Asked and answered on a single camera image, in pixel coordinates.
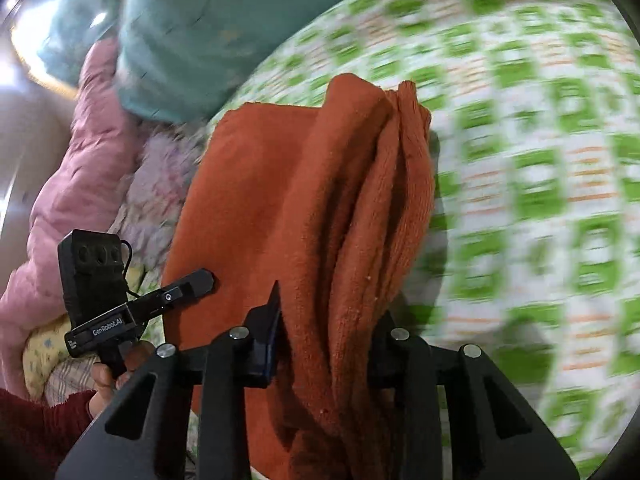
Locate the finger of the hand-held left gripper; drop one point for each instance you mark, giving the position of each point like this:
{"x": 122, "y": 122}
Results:
{"x": 175, "y": 292}

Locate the person's left forearm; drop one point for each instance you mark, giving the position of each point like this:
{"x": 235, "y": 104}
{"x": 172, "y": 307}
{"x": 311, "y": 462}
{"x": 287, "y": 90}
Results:
{"x": 35, "y": 430}

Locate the pink quilt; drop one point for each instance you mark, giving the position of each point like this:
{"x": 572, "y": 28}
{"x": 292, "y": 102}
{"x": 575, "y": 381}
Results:
{"x": 65, "y": 200}

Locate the purple floral cloth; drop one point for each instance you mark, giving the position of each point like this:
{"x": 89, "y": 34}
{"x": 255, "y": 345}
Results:
{"x": 155, "y": 185}

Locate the orange knit sweater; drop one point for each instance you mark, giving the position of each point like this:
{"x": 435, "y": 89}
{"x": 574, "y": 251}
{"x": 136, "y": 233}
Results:
{"x": 300, "y": 200}

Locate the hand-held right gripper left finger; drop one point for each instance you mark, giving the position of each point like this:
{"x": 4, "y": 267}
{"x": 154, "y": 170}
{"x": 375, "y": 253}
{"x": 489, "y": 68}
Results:
{"x": 272, "y": 342}

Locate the plaid cloth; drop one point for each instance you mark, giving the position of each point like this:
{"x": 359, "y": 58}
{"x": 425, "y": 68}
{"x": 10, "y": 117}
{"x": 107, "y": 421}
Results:
{"x": 72, "y": 380}

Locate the yellow cloth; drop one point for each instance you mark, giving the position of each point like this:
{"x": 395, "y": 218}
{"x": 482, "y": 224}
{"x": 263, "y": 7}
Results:
{"x": 45, "y": 350}

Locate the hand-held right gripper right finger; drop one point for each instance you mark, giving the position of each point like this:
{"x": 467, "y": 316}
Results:
{"x": 402, "y": 360}

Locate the teal floral quilt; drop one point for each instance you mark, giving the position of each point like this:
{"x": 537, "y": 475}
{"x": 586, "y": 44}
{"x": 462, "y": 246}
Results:
{"x": 200, "y": 35}

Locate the green checked bedsheet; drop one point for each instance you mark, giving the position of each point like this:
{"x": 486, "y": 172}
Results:
{"x": 525, "y": 160}

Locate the person's left hand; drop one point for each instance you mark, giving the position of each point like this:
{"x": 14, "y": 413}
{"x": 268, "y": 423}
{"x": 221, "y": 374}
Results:
{"x": 107, "y": 380}

